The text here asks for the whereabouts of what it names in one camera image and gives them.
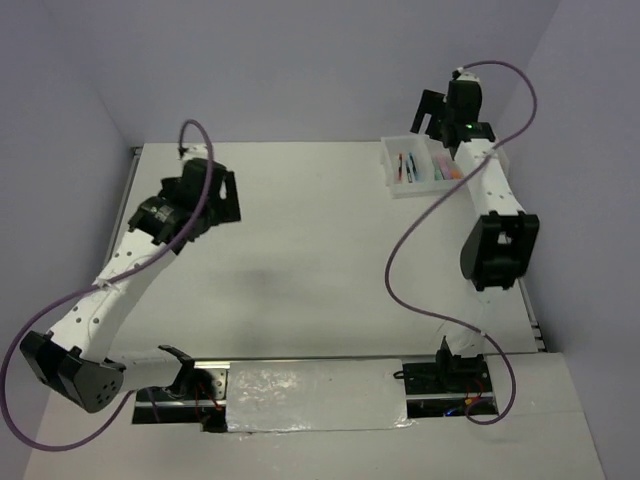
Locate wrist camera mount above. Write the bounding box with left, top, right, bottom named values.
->
left=452, top=67, right=480, bottom=84
left=178, top=145, right=209, bottom=161

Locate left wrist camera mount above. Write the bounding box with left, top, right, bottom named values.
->
left=178, top=145, right=209, bottom=161

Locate silver foil sheet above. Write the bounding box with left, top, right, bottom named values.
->
left=226, top=359, right=411, bottom=433

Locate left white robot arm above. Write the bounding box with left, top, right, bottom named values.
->
left=20, top=158, right=241, bottom=413

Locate aluminium rail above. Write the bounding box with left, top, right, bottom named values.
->
left=189, top=352, right=541, bottom=364

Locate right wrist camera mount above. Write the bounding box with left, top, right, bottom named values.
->
left=452, top=67, right=480, bottom=84

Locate purple highlighter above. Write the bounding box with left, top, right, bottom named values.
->
left=437, top=156, right=452, bottom=180

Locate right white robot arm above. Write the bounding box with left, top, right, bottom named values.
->
left=405, top=73, right=540, bottom=395

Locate dark blue pen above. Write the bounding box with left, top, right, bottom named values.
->
left=404, top=160, right=413, bottom=183

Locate clear three-compartment organizer tray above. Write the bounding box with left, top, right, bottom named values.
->
left=380, top=128, right=511, bottom=200

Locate teal blue pen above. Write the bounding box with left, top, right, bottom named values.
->
left=408, top=152, right=419, bottom=182

